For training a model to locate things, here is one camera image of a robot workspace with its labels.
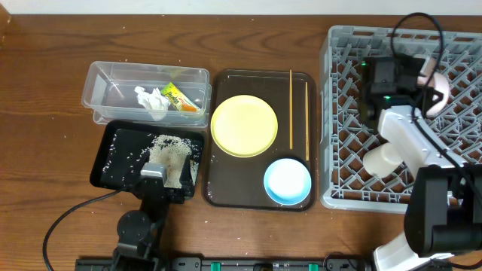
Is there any pink bowl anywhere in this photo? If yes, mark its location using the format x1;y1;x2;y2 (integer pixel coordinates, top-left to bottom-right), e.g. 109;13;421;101
414;54;450;117

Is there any white tissue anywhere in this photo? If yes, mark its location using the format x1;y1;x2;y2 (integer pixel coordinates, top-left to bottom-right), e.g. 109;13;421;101
134;86;171;121

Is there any green snack wrapper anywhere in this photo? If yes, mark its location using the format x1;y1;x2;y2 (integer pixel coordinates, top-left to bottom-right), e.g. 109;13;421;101
160;82;200;112

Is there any yellow plate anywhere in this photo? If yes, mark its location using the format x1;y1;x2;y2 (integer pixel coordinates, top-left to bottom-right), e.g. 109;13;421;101
210;95;278;158

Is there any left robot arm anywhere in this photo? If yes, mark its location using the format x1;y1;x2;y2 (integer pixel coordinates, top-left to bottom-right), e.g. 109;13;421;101
109;161;194;271

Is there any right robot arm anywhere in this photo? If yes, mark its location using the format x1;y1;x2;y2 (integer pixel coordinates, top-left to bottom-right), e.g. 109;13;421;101
358;55;481;270

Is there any grey dishwasher rack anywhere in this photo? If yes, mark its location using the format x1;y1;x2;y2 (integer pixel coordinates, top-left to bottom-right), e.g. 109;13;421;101
319;26;481;214

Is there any pile of rice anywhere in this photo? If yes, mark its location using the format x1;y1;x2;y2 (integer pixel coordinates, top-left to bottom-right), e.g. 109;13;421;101
145;135;200;188

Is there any black plastic bin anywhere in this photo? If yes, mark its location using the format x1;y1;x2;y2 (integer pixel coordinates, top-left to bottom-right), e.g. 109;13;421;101
90;120;204;193

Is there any dark brown tray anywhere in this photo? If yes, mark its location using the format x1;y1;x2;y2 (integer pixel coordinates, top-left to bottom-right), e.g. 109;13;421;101
203;69;319;212

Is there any left wooden chopstick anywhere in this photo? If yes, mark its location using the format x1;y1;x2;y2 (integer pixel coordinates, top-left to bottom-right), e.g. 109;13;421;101
289;69;294;150

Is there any clear plastic bin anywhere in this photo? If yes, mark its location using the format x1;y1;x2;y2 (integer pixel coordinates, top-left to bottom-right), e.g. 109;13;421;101
81;61;212;127

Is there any blue bowl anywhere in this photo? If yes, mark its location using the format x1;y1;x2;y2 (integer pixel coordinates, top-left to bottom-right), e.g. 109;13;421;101
263;158;312;206

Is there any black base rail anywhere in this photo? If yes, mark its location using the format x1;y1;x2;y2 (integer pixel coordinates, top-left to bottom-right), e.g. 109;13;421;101
75;255;374;271

